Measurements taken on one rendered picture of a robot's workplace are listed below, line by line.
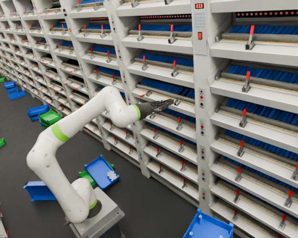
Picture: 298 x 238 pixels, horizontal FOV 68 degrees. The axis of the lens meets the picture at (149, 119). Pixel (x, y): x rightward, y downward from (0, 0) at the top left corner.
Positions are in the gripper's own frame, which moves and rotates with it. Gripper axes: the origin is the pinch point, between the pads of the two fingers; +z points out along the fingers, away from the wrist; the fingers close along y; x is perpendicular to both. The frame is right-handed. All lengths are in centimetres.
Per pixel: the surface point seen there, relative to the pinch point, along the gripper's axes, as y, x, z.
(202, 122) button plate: 21.0, -8.6, 7.0
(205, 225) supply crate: 40, -61, -10
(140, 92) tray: -35.4, -3.2, 8.1
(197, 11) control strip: 19, 49, -5
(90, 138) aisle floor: -159, -95, 24
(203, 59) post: 21.9, 27.6, 0.0
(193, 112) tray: 14.0, -4.1, 6.8
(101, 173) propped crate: -81, -94, -6
